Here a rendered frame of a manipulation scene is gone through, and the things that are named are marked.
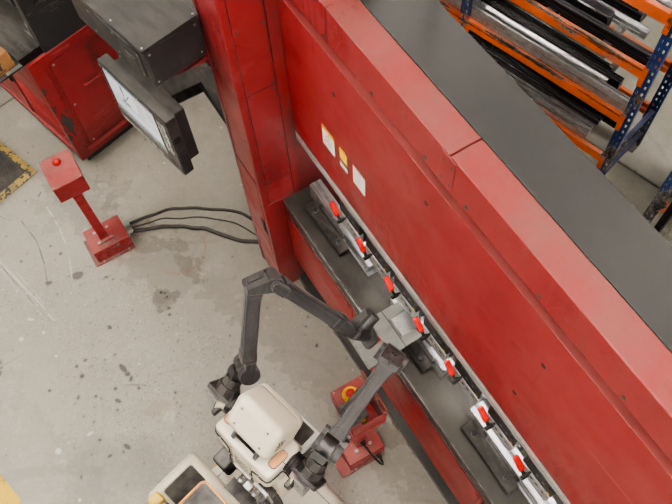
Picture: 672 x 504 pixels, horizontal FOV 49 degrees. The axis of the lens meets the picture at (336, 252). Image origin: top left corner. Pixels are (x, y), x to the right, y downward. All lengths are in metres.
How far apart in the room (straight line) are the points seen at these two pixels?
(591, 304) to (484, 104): 0.59
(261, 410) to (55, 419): 1.92
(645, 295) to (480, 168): 0.48
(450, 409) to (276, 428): 0.84
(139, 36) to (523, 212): 1.50
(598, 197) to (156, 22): 1.61
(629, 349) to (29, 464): 3.25
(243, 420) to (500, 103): 1.34
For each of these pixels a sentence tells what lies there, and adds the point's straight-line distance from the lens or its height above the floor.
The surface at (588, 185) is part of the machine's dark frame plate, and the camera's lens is 1.87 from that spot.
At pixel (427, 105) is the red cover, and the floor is 2.30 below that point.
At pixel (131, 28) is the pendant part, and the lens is 2.73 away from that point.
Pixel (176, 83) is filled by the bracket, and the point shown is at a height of 1.21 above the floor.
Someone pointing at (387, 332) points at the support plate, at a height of 1.00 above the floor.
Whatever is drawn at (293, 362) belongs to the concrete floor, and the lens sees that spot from 4.05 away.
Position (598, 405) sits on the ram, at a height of 2.00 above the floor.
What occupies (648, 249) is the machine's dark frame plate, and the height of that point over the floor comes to 2.30.
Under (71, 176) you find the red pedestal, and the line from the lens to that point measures 3.89.
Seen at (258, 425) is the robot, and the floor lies 1.37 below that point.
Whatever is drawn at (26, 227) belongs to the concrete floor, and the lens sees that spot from 4.83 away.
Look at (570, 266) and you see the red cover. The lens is 1.75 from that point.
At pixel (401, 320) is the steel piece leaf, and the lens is 3.04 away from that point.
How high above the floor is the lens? 3.81
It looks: 62 degrees down
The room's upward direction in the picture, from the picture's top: 4 degrees counter-clockwise
